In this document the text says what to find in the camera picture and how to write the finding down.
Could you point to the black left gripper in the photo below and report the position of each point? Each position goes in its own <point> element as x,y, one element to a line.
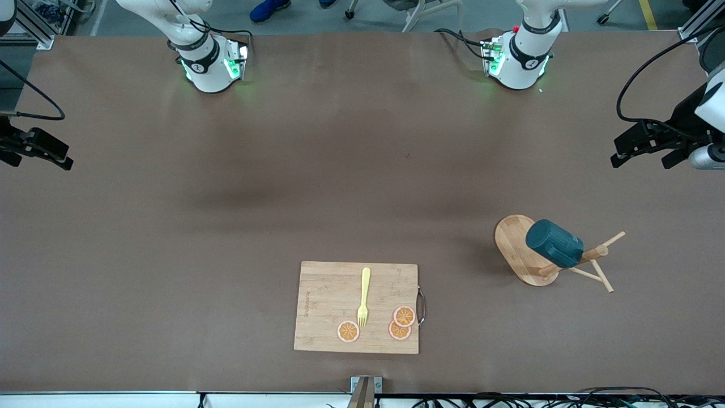
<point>683,126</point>

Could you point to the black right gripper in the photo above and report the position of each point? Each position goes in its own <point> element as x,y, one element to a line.
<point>10,142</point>

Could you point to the teal mug yellow inside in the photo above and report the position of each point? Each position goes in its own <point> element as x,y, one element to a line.
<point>552,243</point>

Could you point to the wooden mug tree rack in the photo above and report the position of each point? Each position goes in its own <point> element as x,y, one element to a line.
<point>512,243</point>

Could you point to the grey office chair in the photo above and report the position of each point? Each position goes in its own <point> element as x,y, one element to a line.
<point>409,24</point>

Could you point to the blue shoe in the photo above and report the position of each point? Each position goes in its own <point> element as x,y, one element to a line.
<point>266,11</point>
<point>327,3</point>

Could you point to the orange slice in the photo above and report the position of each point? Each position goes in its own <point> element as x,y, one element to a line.
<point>348,331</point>
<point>404,316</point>
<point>398,333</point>

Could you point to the yellow plastic fork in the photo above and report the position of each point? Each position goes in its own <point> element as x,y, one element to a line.
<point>365,283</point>

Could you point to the bamboo cutting board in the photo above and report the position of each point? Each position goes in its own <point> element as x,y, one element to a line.
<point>328,306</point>

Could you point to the aluminium frame profile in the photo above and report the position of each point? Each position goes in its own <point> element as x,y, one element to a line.
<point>39,37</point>
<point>688,34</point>

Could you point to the aluminium camera mast bracket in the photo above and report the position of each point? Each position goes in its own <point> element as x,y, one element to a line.
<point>364,391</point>

